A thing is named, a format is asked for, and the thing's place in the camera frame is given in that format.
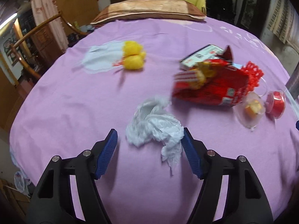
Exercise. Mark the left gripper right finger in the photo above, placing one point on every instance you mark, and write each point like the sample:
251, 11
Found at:
231, 191

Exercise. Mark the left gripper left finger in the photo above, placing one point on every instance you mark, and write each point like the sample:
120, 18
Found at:
52, 200

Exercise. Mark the white plastic bag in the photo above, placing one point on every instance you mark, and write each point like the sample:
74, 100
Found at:
153, 123

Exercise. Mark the red snack bag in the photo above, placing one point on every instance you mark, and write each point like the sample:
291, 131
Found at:
212, 82

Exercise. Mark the red foam net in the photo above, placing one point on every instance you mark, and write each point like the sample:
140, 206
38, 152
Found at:
254, 75

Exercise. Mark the white medicine box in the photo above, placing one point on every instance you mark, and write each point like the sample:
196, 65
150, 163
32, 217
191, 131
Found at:
206, 53

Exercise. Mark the yellow foam fruit net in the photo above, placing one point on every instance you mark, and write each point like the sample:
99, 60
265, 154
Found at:
133, 57

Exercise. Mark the clear cup with fruit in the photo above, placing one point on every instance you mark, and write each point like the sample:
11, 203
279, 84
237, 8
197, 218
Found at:
250, 111

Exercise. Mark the red jelly cup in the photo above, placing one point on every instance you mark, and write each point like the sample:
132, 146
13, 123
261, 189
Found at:
275, 104

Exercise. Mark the wooden armchair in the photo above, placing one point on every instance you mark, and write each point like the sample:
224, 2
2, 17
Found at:
38, 50

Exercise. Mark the purple bed sheet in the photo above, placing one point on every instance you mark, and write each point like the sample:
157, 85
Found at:
82, 96

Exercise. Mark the striped window curtain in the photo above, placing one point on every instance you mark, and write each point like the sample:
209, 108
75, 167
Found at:
283, 22

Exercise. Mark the red white curtain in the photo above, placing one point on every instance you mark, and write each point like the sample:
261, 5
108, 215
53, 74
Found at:
44, 10

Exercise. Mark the dark coat on rack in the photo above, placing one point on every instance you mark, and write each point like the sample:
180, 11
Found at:
220, 10

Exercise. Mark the brown floral pillow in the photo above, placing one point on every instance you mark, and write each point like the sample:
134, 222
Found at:
145, 9

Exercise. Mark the framed wall painting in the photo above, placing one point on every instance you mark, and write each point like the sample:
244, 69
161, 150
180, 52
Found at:
247, 12

